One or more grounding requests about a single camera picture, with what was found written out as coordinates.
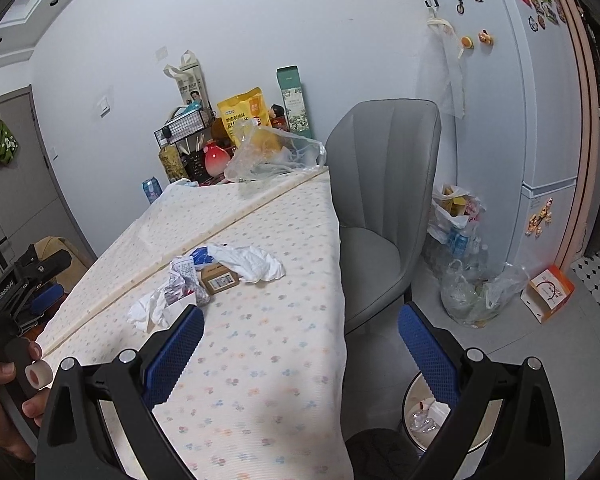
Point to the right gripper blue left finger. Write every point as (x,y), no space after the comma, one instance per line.
(166,354)

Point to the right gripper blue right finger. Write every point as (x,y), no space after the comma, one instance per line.
(426,345)

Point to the white tissue paper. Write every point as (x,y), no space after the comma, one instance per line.
(251,264)

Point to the printed paper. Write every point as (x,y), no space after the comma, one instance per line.
(183,282)

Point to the white round trash bin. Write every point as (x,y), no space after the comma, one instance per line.
(423,416)

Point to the white crumpled plastic bag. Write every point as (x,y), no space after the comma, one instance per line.
(157,310)

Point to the clear plastic bag on floor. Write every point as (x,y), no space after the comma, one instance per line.
(470,298)

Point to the floral white tablecloth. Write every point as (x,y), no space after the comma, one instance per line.
(260,398)

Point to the small brown cardboard box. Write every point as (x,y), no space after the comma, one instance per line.
(216,278)

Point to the grey door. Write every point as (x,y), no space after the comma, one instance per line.
(32,206)

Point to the blue snack wrapper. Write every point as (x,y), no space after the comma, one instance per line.
(201,257)

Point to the white bag of bottles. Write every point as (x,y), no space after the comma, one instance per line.
(454,229)

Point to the orange white gift box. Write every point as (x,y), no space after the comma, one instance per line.
(546,293)

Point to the green cloth on door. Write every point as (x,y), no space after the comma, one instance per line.
(8,144)

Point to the blue drink can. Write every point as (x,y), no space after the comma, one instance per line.
(152,189)

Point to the jar of dried goods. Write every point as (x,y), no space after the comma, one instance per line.
(172,164)

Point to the grey upholstered chair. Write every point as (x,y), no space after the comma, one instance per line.
(382,157)

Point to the red round vase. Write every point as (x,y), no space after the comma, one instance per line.
(215,159)

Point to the clear plastic bag on table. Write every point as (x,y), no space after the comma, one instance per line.
(264,152)

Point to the white refrigerator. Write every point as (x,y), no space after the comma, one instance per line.
(518,145)

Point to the white mesh bag hanging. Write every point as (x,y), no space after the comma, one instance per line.
(440,73)

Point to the yellow snack bag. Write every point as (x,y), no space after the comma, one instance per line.
(249,106)

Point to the red bottle with black cap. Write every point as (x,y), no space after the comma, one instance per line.
(278,118)

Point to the white paper tote bag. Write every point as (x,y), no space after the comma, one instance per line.
(190,80)

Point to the green tall box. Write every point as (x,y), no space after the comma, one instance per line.
(290,87)

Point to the black wire basket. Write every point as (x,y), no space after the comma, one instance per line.
(184,122)

